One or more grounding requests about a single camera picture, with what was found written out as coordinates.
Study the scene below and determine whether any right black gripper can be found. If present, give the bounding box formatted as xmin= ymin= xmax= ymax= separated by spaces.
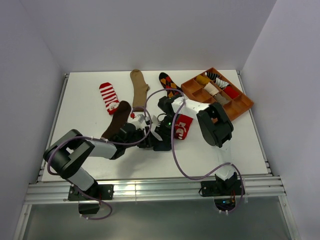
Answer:
xmin=154 ymin=113 xmax=181 ymax=148

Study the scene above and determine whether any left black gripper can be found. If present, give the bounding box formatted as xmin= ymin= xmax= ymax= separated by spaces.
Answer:
xmin=124 ymin=127 xmax=161 ymax=149

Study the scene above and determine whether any navy blue sock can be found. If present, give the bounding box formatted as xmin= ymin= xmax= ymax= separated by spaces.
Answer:
xmin=152 ymin=136 xmax=172 ymax=152

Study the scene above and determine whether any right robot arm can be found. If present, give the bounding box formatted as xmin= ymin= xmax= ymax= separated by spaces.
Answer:
xmin=155 ymin=94 xmax=240 ymax=195

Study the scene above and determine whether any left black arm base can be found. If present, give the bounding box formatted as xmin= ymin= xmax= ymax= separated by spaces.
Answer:
xmin=67 ymin=184 xmax=114 ymax=217

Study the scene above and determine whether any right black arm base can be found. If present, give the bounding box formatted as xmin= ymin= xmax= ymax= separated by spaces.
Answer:
xmin=198 ymin=172 xmax=246 ymax=214

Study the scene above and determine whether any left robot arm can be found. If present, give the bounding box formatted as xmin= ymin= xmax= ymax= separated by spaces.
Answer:
xmin=43 ymin=123 xmax=162 ymax=200

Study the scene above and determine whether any red patterned sock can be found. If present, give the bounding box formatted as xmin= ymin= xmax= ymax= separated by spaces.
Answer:
xmin=174 ymin=114 xmax=193 ymax=140

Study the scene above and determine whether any brown striped-cuff sock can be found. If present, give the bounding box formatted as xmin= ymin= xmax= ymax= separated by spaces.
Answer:
xmin=101 ymin=101 xmax=132 ymax=140

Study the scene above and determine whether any tan sock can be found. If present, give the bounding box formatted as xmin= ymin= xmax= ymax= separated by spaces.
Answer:
xmin=130 ymin=69 xmax=150 ymax=112

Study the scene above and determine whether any black argyle sock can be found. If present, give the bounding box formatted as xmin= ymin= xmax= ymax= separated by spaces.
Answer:
xmin=158 ymin=72 xmax=183 ymax=98

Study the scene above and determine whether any red white striped sock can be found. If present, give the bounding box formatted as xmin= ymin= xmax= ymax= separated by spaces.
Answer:
xmin=99 ymin=82 xmax=120 ymax=115

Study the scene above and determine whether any cream rolled sock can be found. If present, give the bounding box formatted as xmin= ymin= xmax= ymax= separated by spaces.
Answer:
xmin=203 ymin=82 xmax=220 ymax=96

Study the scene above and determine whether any mustard rolled sock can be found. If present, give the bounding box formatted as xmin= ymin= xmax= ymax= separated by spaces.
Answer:
xmin=195 ymin=75 xmax=211 ymax=88

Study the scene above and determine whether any orange compartment tray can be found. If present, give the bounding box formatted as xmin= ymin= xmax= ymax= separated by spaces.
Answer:
xmin=181 ymin=67 xmax=254 ymax=121

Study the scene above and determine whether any black white striped rolled sock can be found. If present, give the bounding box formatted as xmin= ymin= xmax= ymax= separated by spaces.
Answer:
xmin=204 ymin=71 xmax=221 ymax=81

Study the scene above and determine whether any white grey striped rolled sock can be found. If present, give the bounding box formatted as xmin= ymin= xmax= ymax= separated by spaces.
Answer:
xmin=215 ymin=77 xmax=230 ymax=90

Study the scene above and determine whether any red rolled sock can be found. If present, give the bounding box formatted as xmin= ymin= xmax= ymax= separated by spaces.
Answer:
xmin=223 ymin=85 xmax=240 ymax=99

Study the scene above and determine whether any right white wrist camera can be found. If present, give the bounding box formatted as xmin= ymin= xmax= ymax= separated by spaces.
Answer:
xmin=145 ymin=115 xmax=160 ymax=127

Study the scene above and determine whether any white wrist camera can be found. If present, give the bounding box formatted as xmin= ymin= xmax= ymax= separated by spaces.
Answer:
xmin=128 ymin=112 xmax=146 ymax=130
xmin=145 ymin=115 xmax=160 ymax=127

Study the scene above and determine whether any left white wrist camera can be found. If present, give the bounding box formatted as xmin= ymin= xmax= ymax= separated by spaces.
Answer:
xmin=128 ymin=112 xmax=146 ymax=130

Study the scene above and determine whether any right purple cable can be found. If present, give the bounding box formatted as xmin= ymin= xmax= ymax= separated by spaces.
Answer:
xmin=144 ymin=88 xmax=244 ymax=214

